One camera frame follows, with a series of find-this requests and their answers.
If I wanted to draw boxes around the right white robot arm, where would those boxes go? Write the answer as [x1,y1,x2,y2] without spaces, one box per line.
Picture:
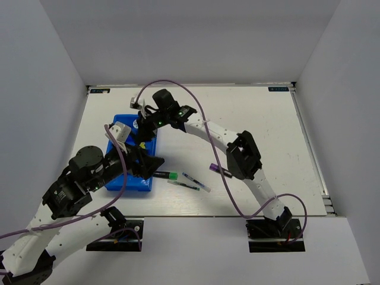
[130,89,293,237]

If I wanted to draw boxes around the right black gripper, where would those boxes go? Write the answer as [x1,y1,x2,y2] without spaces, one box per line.
[134,110,169,145]

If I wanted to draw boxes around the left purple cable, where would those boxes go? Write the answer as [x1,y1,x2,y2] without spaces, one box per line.
[0,123,143,252]

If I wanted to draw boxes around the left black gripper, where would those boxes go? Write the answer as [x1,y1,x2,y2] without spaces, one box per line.
[90,138,166,191]

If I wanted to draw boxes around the corner label sticker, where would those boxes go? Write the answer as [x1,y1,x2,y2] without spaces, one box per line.
[268,87,289,92]
[90,88,110,94]

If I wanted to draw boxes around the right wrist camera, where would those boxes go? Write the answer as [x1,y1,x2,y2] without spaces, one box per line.
[129,96,147,118]

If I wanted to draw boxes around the green cap highlighter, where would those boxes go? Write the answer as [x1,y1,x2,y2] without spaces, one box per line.
[153,171,178,181]

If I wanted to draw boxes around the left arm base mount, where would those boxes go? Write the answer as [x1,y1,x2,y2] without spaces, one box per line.
[85,218,144,252]

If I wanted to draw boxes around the blue ink refill pen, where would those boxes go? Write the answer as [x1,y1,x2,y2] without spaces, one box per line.
[182,172,211,192]

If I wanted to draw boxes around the blue plastic divided tray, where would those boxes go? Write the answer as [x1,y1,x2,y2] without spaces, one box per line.
[105,114,159,192]

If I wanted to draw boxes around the left corner label sticker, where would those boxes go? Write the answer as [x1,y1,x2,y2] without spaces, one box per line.
[90,88,110,94]

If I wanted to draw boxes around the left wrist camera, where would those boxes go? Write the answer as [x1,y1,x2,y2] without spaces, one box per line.
[108,121,132,145]

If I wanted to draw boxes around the purple cap highlighter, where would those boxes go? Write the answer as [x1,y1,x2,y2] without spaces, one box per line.
[209,163,233,178]

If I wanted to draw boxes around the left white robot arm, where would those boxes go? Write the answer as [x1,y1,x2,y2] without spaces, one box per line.
[1,144,164,284]

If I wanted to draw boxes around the green refill pen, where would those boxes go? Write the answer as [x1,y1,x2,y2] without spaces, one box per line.
[167,180,200,191]

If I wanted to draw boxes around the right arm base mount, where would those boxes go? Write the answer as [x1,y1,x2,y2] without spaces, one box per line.
[246,218,306,253]

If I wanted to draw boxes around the right corner label sticker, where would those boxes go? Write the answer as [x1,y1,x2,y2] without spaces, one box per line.
[268,87,289,92]

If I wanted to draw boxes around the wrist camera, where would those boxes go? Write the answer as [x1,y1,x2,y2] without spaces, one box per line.
[108,121,132,145]
[129,96,147,118]

